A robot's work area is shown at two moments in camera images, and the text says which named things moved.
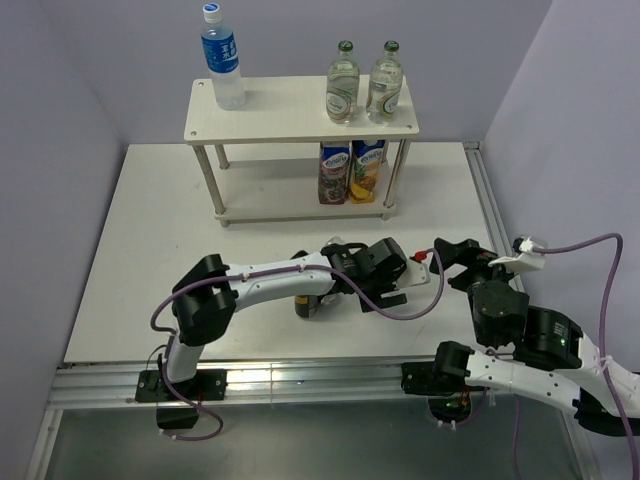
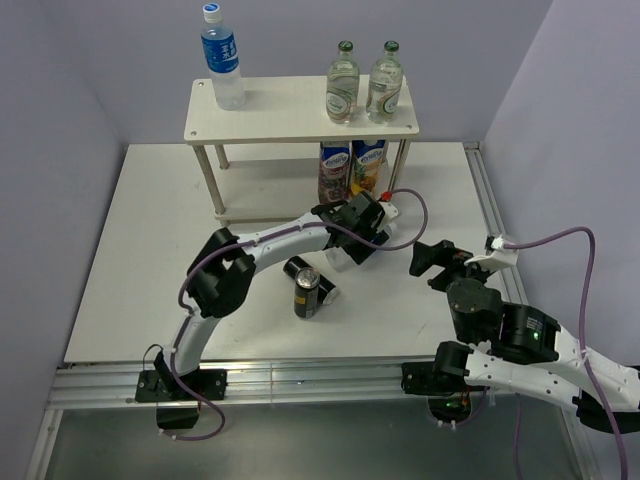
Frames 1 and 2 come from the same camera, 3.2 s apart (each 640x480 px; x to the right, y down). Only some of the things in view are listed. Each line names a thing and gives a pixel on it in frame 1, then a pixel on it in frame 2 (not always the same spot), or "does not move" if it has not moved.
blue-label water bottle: (222, 58) does not move
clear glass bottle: (343, 85) does not move
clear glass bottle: (385, 85) does not move
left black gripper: (388, 300) to (358, 253)
